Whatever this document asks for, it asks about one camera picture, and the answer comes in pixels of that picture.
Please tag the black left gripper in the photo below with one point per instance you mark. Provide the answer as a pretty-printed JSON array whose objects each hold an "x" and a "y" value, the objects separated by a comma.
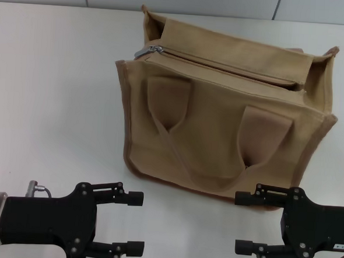
[{"x": 49, "y": 221}]

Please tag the silver metal zipper pull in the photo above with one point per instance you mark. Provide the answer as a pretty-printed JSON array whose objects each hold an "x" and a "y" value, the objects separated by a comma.
[{"x": 149, "y": 50}]

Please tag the khaki canvas food bag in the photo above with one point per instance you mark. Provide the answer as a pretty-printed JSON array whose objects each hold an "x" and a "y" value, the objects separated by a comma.
[{"x": 215, "y": 131}]

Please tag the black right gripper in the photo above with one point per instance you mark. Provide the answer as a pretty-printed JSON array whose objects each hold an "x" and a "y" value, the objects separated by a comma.
[{"x": 318, "y": 225}]

